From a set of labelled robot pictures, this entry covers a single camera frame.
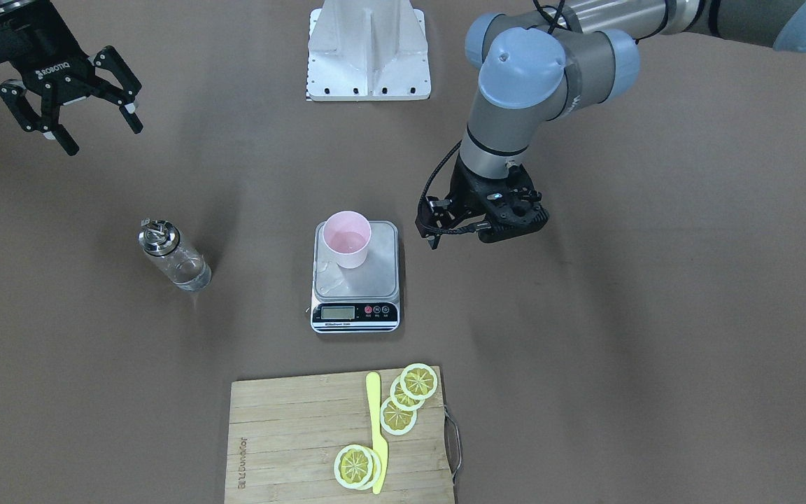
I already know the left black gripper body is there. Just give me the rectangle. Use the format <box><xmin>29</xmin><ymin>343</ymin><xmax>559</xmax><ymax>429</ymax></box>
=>
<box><xmin>445</xmin><ymin>156</ymin><xmax>549</xmax><ymax>243</ymax></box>

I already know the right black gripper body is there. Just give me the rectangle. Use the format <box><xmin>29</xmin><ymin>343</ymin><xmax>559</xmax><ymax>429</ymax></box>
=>
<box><xmin>0</xmin><ymin>1</ymin><xmax>104</xmax><ymax>105</ymax></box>

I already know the pink plastic cup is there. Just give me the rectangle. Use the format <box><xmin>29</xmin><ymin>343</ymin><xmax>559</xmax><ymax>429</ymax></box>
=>
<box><xmin>322</xmin><ymin>211</ymin><xmax>372</xmax><ymax>269</ymax></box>

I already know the glass sauce bottle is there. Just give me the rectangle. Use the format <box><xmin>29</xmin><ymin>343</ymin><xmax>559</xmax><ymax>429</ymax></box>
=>
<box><xmin>138</xmin><ymin>219</ymin><xmax>211</xmax><ymax>291</ymax></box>

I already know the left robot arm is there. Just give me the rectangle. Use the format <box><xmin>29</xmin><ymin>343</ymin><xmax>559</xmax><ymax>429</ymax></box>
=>
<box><xmin>415</xmin><ymin>1</ymin><xmax>806</xmax><ymax>249</ymax></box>

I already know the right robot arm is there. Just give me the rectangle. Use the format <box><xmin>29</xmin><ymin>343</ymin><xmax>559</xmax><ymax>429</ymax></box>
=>
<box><xmin>0</xmin><ymin>1</ymin><xmax>143</xmax><ymax>155</ymax></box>

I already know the silver kitchen scale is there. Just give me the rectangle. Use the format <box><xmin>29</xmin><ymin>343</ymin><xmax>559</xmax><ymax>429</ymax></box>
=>
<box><xmin>310</xmin><ymin>220</ymin><xmax>401</xmax><ymax>334</ymax></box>

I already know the lemon slice far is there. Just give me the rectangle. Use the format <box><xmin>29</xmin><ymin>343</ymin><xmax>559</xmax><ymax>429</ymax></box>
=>
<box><xmin>379</xmin><ymin>363</ymin><xmax>439</xmax><ymax>436</ymax></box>

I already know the yellow plastic knife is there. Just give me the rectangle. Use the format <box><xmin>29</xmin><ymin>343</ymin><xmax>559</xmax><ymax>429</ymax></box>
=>
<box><xmin>365</xmin><ymin>371</ymin><xmax>389</xmax><ymax>495</ymax></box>

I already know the bamboo cutting board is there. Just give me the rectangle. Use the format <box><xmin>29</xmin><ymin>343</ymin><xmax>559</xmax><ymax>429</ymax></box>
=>
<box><xmin>224</xmin><ymin>371</ymin><xmax>456</xmax><ymax>503</ymax></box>

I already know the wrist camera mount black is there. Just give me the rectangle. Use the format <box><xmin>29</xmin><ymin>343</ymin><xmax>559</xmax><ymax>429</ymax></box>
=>
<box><xmin>415</xmin><ymin>197</ymin><xmax>468</xmax><ymax>239</ymax></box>

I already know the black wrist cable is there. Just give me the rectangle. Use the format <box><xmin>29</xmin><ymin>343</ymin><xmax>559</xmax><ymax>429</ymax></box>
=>
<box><xmin>417</xmin><ymin>140</ymin><xmax>491</xmax><ymax>235</ymax></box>

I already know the white pedestal column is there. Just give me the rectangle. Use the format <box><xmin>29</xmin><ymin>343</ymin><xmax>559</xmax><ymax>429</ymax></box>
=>
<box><xmin>305</xmin><ymin>1</ymin><xmax>432</xmax><ymax>102</ymax></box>

